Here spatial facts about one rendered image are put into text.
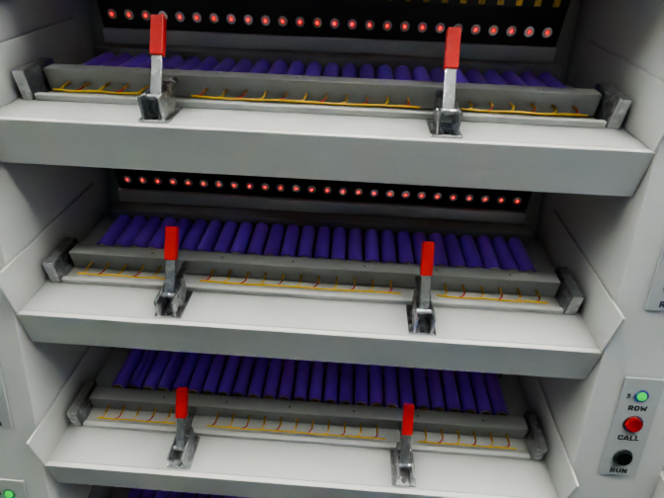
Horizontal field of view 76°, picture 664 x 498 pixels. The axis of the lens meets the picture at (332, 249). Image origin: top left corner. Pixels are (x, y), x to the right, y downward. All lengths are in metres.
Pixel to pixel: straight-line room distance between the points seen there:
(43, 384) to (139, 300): 0.16
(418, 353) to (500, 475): 0.21
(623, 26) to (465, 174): 0.23
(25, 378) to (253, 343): 0.26
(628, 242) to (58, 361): 0.64
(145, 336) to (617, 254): 0.49
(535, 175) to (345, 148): 0.18
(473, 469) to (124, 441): 0.43
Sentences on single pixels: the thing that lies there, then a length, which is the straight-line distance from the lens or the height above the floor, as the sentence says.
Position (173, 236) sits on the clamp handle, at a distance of 0.47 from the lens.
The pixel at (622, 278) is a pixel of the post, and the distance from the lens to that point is 0.49.
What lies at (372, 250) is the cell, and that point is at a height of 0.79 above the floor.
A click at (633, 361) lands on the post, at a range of 0.53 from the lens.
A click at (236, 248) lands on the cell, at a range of 0.52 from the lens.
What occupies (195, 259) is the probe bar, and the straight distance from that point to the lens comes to 0.51.
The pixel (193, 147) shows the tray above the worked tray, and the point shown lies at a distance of 0.42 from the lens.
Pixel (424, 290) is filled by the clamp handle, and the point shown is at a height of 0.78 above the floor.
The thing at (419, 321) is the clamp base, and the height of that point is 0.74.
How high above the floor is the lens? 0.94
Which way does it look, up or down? 17 degrees down
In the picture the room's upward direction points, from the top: 3 degrees clockwise
